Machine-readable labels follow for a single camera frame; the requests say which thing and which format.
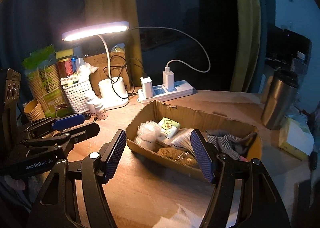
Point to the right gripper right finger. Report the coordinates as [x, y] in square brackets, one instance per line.
[260, 202]

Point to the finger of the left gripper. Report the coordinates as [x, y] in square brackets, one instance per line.
[68, 122]

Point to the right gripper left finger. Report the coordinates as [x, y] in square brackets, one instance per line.
[56, 203]

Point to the cotton swab bag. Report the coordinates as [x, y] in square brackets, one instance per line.
[182, 141]

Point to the stacked paper cups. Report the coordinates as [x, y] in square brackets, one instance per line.
[34, 111]

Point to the white perforated basket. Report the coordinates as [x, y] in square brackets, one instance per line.
[76, 95]

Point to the small white bottle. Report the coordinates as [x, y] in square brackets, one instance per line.
[100, 111]

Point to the green snack bag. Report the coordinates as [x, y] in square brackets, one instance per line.
[43, 79]

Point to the striped grey sock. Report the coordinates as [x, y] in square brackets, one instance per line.
[235, 147]

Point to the white tissue sheet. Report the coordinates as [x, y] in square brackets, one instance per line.
[182, 218]

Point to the yellow tissue pack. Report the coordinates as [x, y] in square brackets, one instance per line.
[296, 139]

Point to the brown cardboard box behind lamp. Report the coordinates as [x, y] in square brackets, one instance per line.
[118, 60]

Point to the clear bubble wrap bag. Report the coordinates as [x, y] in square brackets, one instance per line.
[147, 135]

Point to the brown fuzzy object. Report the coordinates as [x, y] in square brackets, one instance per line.
[183, 158]

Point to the white charger left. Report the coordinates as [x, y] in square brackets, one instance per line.
[147, 86]

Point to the white charger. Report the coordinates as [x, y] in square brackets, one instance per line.
[147, 86]
[168, 78]

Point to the open cardboard box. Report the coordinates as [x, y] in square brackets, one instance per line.
[171, 116]

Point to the green cartoon tissue pack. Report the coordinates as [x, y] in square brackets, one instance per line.
[169, 128]

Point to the steel travel mug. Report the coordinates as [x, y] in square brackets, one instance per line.
[281, 95]

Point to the white charger right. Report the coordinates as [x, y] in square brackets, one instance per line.
[168, 78]

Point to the white power strip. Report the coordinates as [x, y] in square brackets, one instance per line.
[160, 93]

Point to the clear water bottle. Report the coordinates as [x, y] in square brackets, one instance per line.
[299, 67]

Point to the black monitor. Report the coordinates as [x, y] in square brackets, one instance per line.
[283, 45]

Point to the yellow green curtain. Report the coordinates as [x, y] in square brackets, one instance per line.
[249, 21]

